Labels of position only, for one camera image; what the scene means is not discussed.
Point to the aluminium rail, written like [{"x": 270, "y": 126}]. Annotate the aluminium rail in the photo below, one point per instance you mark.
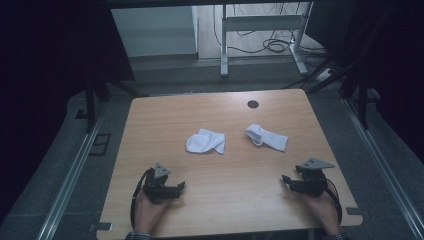
[
  {"x": 70, "y": 180},
  {"x": 383, "y": 166}
]

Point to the long white sock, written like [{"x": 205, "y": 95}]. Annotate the long white sock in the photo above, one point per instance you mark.
[{"x": 268, "y": 138}]

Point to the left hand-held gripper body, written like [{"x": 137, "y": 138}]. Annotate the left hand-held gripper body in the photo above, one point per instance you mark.
[{"x": 156, "y": 181}]

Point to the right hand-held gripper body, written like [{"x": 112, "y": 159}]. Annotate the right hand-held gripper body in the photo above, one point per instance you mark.
[{"x": 313, "y": 178}]

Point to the person's left hand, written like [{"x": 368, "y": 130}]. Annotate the person's left hand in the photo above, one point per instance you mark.
[{"x": 148, "y": 213}]

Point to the white metal desk frame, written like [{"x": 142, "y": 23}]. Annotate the white metal desk frame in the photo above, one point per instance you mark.
[{"x": 263, "y": 23}]

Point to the black round table grommet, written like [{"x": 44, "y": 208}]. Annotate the black round table grommet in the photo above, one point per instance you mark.
[{"x": 253, "y": 104}]

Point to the person's right hand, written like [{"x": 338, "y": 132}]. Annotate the person's right hand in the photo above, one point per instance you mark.
[{"x": 323, "y": 211}]

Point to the black metal stand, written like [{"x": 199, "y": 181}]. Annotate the black metal stand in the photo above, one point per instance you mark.
[
  {"x": 90, "y": 106},
  {"x": 361, "y": 96}
]

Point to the white power strip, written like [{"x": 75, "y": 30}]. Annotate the white power strip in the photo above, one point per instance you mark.
[{"x": 325, "y": 75}]

